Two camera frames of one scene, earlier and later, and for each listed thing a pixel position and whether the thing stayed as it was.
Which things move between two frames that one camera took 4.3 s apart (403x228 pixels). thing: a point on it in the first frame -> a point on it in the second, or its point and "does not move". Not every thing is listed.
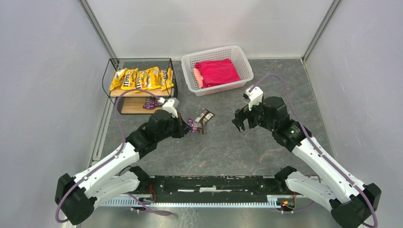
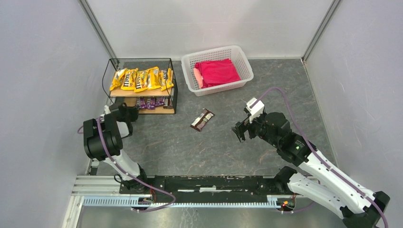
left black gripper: [181, 125] -> [126, 111]
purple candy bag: [149, 103] does not move
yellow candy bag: [153, 78] does not move
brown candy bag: [196, 126] -> [138, 102]
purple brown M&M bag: [156, 103] does not move
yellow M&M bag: [142, 80] does not move
